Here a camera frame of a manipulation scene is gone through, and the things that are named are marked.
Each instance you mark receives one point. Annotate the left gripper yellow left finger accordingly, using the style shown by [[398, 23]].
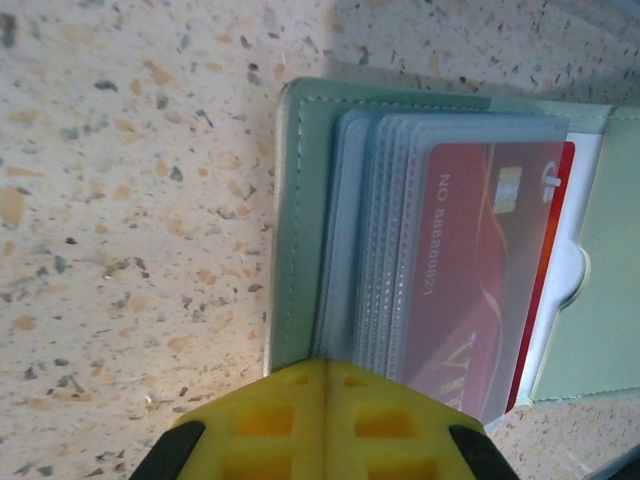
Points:
[[260, 440]]

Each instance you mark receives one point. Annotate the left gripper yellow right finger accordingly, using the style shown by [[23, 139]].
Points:
[[390, 440]]

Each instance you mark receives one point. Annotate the red credit card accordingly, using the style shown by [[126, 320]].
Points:
[[475, 250]]

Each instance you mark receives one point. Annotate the pale green card holder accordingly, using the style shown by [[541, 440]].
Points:
[[300, 225]]

